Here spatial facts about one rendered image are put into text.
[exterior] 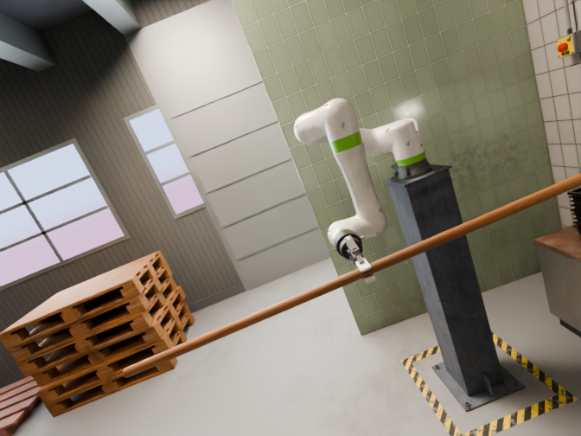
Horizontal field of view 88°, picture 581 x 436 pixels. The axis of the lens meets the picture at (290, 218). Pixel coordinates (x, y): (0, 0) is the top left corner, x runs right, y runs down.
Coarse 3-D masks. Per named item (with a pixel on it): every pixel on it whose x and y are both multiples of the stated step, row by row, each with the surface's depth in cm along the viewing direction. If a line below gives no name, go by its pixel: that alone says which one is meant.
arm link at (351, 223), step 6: (336, 222) 118; (342, 222) 117; (348, 222) 116; (354, 222) 115; (330, 228) 118; (336, 228) 114; (342, 228) 112; (348, 228) 111; (354, 228) 114; (360, 228) 114; (330, 234) 117; (360, 234) 115; (330, 240) 118
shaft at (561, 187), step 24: (552, 192) 80; (480, 216) 83; (504, 216) 82; (432, 240) 83; (384, 264) 84; (312, 288) 87; (336, 288) 86; (264, 312) 87; (216, 336) 88; (144, 360) 91; (168, 360) 90
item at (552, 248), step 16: (576, 224) 161; (544, 240) 158; (560, 240) 153; (576, 240) 148; (544, 256) 160; (560, 256) 149; (576, 256) 139; (544, 272) 165; (560, 272) 153; (576, 272) 144; (560, 288) 158; (576, 288) 147; (560, 304) 162; (576, 304) 151; (560, 320) 174; (576, 320) 155
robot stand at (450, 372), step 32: (416, 192) 129; (448, 192) 131; (416, 224) 133; (448, 224) 134; (416, 256) 149; (448, 256) 137; (448, 288) 141; (448, 320) 145; (480, 320) 146; (448, 352) 160; (480, 352) 150; (512, 352) 170; (416, 384) 175; (448, 384) 166; (480, 384) 155; (512, 384) 153; (448, 416) 151; (512, 416) 141
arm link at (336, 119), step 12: (324, 108) 106; (336, 108) 103; (348, 108) 104; (324, 120) 107; (336, 120) 104; (348, 120) 104; (324, 132) 112; (336, 132) 106; (348, 132) 105; (360, 132) 108; (336, 144) 108; (348, 144) 106
